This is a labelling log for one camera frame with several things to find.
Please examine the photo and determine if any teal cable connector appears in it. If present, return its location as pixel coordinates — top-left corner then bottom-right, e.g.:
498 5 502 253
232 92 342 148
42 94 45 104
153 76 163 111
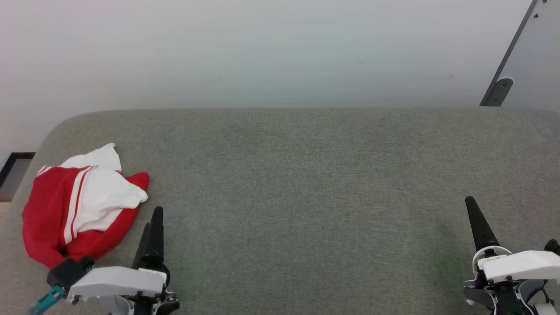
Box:
30 285 65 315

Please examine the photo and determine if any dark grey metal bracket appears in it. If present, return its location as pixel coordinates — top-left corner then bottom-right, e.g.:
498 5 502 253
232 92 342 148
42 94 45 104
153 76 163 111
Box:
479 0 539 107

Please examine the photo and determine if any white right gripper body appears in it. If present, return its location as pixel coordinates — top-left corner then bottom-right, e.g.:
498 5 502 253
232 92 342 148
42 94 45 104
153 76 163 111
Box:
463 245 560 315

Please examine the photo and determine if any black framed floor object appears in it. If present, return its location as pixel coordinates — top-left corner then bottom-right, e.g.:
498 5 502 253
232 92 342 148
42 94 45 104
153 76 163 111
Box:
0 152 36 203

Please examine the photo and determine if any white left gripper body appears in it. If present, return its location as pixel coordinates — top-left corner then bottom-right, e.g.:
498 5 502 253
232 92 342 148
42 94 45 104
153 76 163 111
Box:
66 266 180 315

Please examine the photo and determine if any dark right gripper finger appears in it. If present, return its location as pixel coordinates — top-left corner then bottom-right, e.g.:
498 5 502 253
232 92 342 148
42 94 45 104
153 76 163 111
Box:
465 196 501 254

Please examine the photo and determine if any red and white basketball jersey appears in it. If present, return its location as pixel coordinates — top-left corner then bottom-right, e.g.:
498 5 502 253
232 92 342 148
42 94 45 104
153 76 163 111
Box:
22 143 150 270

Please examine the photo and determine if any light grey panel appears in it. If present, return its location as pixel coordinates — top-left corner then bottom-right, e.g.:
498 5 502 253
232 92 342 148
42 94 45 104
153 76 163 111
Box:
500 0 560 111

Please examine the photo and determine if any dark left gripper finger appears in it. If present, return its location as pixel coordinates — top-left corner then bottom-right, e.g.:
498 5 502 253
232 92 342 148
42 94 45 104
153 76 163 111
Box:
144 206 170 273
132 223 151 270

